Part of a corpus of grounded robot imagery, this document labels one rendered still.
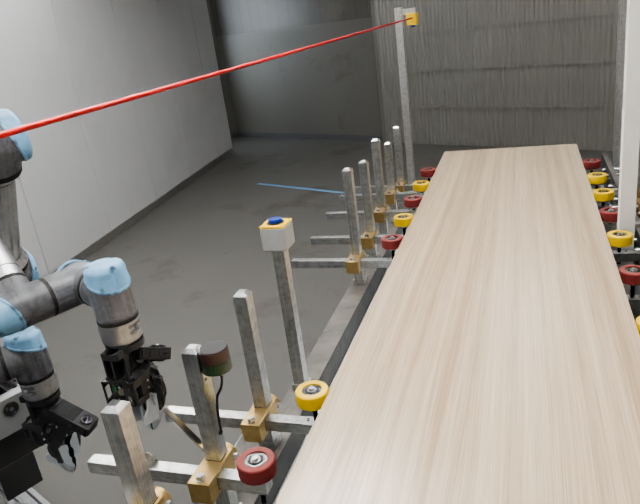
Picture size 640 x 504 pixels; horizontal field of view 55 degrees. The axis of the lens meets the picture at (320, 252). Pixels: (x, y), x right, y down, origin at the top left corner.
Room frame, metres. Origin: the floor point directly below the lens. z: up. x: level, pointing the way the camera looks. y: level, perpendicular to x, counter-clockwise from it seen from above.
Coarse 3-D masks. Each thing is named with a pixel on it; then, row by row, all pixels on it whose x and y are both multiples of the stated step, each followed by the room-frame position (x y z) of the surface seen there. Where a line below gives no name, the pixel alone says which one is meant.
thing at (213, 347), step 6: (210, 342) 1.11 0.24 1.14; (216, 342) 1.11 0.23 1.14; (222, 342) 1.11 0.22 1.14; (204, 348) 1.09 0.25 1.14; (210, 348) 1.09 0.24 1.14; (216, 348) 1.08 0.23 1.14; (222, 348) 1.08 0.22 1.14; (204, 354) 1.07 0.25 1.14; (210, 354) 1.07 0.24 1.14; (204, 378) 1.09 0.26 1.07; (210, 378) 1.11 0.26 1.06; (222, 378) 1.09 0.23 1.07; (204, 384) 1.08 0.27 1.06; (222, 384) 1.09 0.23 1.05; (216, 396) 1.10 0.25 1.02; (216, 402) 1.10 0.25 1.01; (216, 408) 1.10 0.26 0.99; (222, 432) 1.10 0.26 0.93
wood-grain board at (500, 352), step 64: (448, 192) 2.69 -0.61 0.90; (512, 192) 2.56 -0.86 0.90; (576, 192) 2.44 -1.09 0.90; (448, 256) 1.95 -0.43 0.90; (512, 256) 1.88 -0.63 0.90; (576, 256) 1.81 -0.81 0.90; (384, 320) 1.56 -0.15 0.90; (448, 320) 1.50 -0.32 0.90; (512, 320) 1.46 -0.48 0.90; (576, 320) 1.41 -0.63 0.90; (384, 384) 1.24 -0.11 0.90; (448, 384) 1.21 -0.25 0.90; (512, 384) 1.17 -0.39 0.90; (576, 384) 1.14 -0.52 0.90; (320, 448) 1.04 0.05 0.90; (384, 448) 1.02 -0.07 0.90; (448, 448) 0.99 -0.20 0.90; (512, 448) 0.97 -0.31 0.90; (576, 448) 0.94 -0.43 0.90
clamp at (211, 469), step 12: (228, 444) 1.14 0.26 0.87; (228, 456) 1.10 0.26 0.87; (204, 468) 1.07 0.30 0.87; (216, 468) 1.06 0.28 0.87; (228, 468) 1.09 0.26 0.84; (192, 480) 1.04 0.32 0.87; (216, 480) 1.04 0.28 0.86; (192, 492) 1.03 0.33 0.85; (204, 492) 1.02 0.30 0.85; (216, 492) 1.03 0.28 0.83
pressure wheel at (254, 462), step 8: (256, 448) 1.06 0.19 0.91; (264, 448) 1.06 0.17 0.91; (240, 456) 1.04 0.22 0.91; (248, 456) 1.04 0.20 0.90; (256, 456) 1.03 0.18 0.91; (264, 456) 1.04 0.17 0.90; (272, 456) 1.03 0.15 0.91; (240, 464) 1.02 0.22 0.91; (248, 464) 1.02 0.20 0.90; (256, 464) 1.02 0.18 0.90; (264, 464) 1.01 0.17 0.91; (272, 464) 1.01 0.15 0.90; (240, 472) 1.00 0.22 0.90; (248, 472) 0.99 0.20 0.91; (256, 472) 0.99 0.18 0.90; (264, 472) 1.00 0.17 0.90; (272, 472) 1.01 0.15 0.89; (248, 480) 0.99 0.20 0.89; (256, 480) 0.99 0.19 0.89; (264, 480) 0.99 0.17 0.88; (264, 496) 1.03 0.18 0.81
